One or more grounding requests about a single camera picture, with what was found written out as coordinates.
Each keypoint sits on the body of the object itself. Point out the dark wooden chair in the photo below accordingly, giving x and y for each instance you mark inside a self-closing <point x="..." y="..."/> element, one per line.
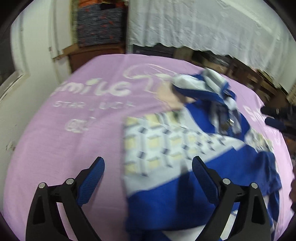
<point x="249" y="77"/>

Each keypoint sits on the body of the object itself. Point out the blue red white zip jacket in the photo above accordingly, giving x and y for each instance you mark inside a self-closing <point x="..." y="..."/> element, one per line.
<point x="165" y="199"/>

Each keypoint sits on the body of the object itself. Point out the brown wooden cabinet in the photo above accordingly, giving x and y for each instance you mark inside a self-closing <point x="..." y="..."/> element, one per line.
<point x="78" y="56"/>

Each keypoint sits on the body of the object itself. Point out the white boards against wall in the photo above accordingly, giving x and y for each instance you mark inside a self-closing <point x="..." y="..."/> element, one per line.
<point x="61" y="37"/>

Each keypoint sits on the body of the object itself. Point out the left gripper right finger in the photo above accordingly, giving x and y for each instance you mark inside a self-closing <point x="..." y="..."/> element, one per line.
<point x="251" y="222"/>

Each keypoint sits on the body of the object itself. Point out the pink printed bed sheet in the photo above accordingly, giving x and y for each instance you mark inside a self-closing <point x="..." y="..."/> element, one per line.
<point x="84" y="118"/>

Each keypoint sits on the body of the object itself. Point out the white lace curtain cloth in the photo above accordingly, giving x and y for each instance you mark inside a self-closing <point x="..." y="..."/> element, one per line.
<point x="250" y="31"/>

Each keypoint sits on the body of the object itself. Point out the stack of patterned boxes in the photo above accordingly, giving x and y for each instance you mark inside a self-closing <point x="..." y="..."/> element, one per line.
<point x="100" y="22"/>

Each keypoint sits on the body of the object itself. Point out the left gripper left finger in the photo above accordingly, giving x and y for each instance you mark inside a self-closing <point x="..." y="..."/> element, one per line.
<point x="44" y="220"/>

